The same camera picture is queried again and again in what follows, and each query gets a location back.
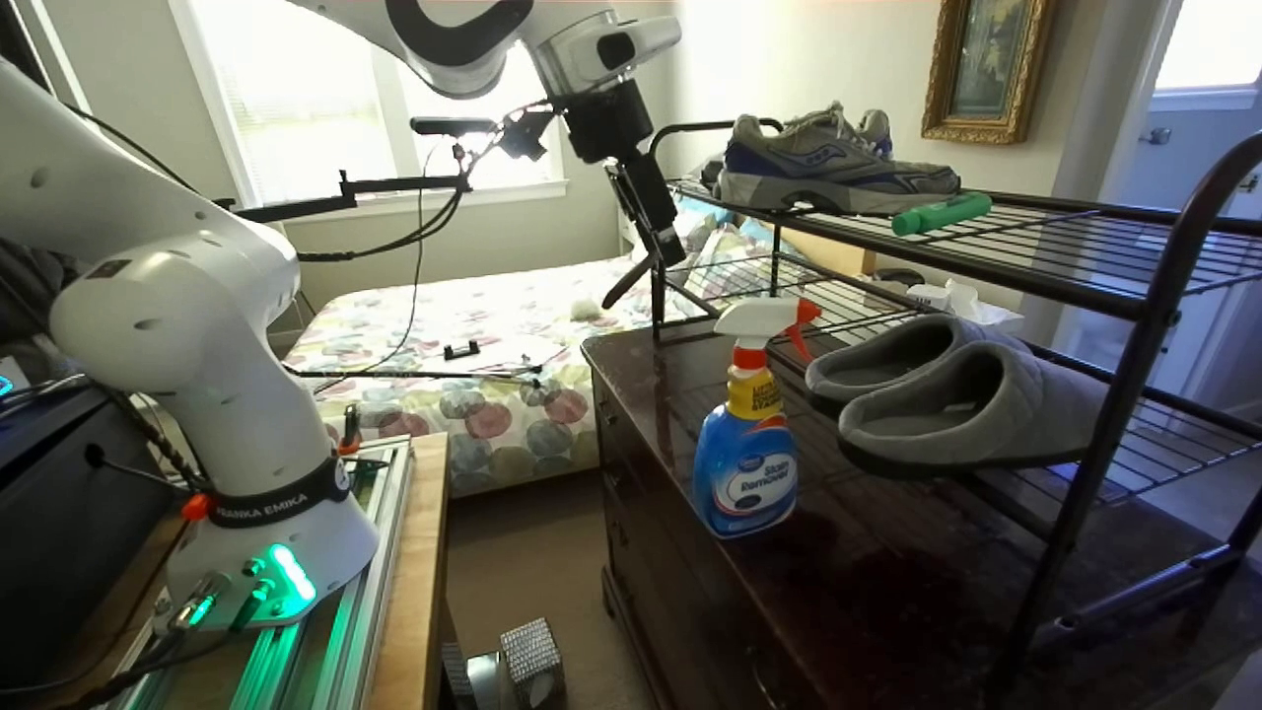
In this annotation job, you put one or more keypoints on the blue spray bottle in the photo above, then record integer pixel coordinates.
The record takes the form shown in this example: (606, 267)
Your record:
(744, 463)

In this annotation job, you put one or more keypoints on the small black clip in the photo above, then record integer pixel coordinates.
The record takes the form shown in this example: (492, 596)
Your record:
(461, 349)

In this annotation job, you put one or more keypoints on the window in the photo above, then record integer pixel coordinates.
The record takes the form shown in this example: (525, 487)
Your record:
(296, 99)

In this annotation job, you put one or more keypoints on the green marker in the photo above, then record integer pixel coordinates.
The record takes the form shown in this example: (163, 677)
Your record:
(942, 213)

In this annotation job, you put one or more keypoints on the grey slipper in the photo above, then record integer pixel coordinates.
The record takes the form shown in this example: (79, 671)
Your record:
(887, 360)
(996, 414)

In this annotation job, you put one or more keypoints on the white door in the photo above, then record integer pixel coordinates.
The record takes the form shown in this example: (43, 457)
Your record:
(1198, 138)

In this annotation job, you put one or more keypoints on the white tissue box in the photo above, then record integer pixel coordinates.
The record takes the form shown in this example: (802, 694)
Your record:
(971, 304)

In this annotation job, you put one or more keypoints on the camera on mount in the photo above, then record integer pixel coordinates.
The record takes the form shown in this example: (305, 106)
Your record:
(394, 185)

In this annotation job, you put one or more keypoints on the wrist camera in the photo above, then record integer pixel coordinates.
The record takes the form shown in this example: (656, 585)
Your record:
(525, 133)

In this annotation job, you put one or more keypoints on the grey and blue sneaker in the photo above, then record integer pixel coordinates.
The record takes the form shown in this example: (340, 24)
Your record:
(828, 173)

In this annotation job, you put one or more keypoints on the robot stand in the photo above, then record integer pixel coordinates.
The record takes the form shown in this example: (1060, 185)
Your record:
(414, 592)

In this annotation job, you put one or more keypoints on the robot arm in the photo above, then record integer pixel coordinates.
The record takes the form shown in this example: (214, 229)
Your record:
(187, 296)

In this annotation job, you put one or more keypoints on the black metal shoe rack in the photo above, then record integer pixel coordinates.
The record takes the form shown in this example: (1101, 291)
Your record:
(1134, 256)

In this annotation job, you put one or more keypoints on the sparkly silver tissue box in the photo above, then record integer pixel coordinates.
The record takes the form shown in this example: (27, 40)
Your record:
(532, 661)

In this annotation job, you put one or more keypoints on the gold framed picture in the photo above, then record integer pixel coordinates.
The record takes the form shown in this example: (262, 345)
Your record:
(986, 69)

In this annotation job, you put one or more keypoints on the black computer box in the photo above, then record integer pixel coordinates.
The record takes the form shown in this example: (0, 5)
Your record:
(69, 513)

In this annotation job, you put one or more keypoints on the bed with floral cover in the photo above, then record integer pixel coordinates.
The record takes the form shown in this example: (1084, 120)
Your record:
(493, 394)

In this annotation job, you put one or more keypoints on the dark wooden dresser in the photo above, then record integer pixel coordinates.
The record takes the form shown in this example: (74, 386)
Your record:
(887, 592)

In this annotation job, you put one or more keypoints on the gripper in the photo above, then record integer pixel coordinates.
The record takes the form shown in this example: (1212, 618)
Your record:
(611, 123)

